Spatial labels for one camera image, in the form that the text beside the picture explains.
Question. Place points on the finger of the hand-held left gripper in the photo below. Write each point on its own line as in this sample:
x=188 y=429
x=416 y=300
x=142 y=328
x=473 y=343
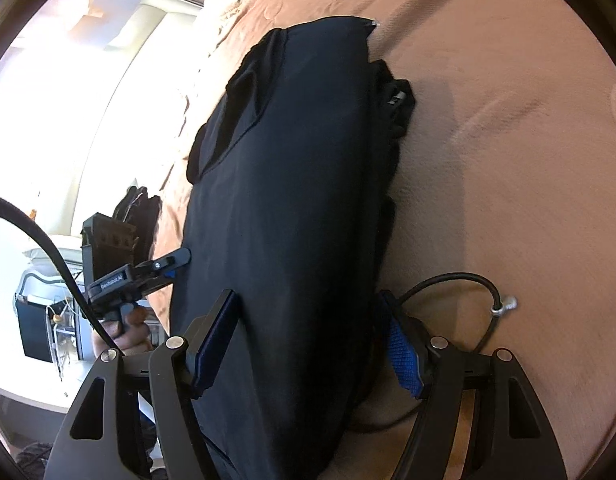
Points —
x=160 y=282
x=170 y=260

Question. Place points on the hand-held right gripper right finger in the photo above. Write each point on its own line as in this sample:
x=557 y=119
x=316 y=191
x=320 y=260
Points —
x=403 y=350

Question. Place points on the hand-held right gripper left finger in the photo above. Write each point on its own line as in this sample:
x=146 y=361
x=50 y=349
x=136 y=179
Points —
x=215 y=345

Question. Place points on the black pants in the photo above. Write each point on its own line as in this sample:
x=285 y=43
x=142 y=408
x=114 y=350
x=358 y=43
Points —
x=298 y=185

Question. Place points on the person's left hand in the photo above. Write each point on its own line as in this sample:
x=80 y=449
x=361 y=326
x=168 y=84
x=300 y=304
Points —
x=133 y=332

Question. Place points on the black box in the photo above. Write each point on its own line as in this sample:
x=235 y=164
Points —
x=35 y=330

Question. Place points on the white padded headboard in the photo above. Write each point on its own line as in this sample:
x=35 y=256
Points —
x=138 y=85

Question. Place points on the grey shaggy rug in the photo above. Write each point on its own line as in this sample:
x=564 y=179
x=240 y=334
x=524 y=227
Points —
x=33 y=460

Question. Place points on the bed with orange sheet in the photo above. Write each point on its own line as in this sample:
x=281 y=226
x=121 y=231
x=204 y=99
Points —
x=513 y=135

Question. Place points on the cream bedding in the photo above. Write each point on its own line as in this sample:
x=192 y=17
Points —
x=228 y=0

